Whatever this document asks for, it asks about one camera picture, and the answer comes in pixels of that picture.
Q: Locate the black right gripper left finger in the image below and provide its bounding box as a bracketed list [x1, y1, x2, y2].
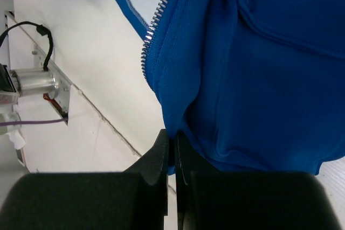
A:
[1, 130, 169, 229]

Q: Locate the blue zip-up vest jacket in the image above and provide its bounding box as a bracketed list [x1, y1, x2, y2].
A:
[115, 0, 344, 174]

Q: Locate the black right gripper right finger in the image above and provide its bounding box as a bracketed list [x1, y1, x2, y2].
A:
[174, 133, 341, 229]

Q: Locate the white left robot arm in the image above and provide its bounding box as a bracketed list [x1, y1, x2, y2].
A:
[1, 21, 66, 150]

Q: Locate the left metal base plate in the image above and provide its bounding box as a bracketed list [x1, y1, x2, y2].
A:
[1, 21, 72, 127]

